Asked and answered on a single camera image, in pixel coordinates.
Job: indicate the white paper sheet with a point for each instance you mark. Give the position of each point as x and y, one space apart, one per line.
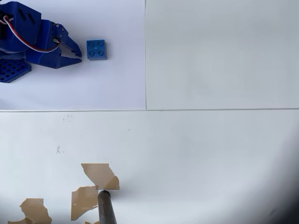
93 88

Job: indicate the blue toy brick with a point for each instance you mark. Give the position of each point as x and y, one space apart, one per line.
96 49

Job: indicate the dark metal camera stand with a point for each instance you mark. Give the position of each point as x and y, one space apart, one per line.
106 207

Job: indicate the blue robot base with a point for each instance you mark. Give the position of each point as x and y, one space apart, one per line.
11 70

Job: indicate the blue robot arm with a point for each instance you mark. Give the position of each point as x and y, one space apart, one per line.
21 25

